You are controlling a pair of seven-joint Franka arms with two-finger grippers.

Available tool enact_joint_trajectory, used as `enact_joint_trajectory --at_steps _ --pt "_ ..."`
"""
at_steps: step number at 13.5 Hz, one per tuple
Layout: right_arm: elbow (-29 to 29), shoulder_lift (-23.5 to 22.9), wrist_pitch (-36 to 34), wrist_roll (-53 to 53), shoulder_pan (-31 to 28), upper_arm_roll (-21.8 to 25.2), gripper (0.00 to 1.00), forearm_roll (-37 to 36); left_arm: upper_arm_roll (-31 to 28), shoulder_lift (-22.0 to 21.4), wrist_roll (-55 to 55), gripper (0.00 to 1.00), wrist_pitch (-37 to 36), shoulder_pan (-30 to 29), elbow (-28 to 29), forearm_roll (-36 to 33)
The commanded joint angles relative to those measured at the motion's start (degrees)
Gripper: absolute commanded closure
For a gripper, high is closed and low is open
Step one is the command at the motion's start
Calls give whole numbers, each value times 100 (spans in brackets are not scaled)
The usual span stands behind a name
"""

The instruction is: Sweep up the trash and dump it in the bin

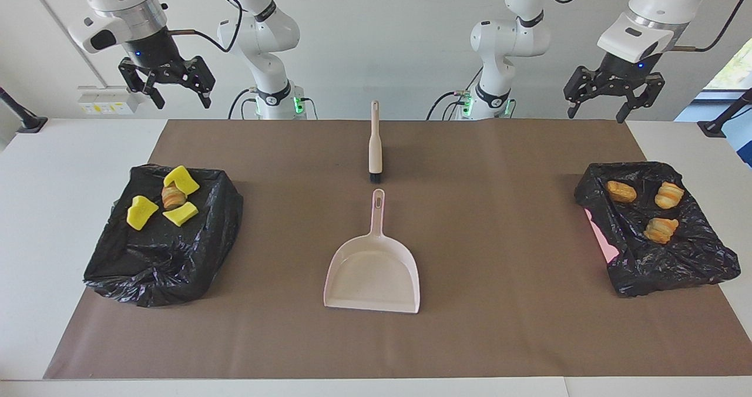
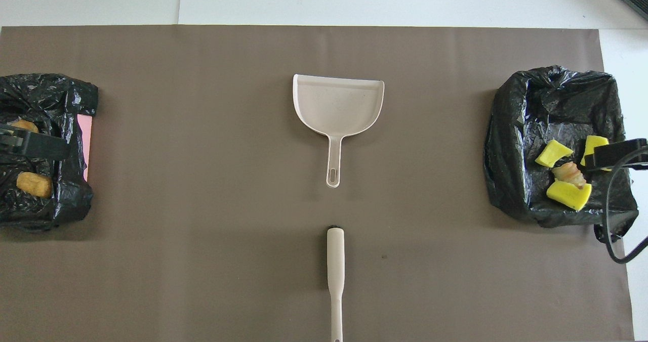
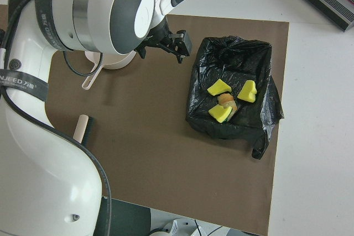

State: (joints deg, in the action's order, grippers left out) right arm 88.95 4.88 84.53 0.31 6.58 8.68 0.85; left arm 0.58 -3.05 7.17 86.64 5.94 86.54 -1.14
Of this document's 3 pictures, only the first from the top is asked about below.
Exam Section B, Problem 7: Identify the pale green trash chunk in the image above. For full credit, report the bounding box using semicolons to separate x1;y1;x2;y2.
655;181;686;210
643;217;679;245

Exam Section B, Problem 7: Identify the white wall cable conduit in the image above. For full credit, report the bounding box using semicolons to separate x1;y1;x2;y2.
23;0;109;89

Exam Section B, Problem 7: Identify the black plastic trash bag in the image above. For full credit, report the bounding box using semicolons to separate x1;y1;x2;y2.
83;163;244;308
574;162;742;298

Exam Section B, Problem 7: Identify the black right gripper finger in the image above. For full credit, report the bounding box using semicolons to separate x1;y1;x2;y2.
184;55;216;109
119;58;166;110

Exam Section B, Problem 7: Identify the yellow sponge piece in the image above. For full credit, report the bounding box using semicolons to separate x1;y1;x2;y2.
162;201;199;227
127;195;159;231
163;166;200;196

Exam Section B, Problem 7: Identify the beige plastic dustpan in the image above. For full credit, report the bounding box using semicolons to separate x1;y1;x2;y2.
323;189;421;314

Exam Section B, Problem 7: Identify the black desk clamp stand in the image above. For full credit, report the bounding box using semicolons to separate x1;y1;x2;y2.
0;87;48;133
697;89;752;138

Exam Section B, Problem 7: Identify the brown trash chunk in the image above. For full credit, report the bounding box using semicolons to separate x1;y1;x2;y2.
607;180;638;204

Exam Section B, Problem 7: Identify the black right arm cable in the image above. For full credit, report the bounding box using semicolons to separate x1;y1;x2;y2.
164;0;319;120

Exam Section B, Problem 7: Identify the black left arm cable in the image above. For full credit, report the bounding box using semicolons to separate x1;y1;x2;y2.
427;0;752;120

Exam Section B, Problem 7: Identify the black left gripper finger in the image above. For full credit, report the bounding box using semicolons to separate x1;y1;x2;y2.
615;73;666;124
563;65;601;119

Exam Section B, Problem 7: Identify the beige handled black bristle brush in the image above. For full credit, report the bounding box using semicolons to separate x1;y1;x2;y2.
368;100;384;184

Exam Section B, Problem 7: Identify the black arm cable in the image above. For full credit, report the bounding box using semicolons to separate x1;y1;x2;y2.
427;0;752;120
164;0;319;120

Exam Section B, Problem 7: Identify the brown paper table mat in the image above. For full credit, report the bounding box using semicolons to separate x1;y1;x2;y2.
44;119;752;380

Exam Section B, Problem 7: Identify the white wall socket box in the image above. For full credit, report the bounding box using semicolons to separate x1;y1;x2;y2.
78;86;140;116

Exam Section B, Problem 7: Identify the pink plastic bin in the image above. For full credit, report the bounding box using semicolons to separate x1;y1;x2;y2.
585;208;620;264

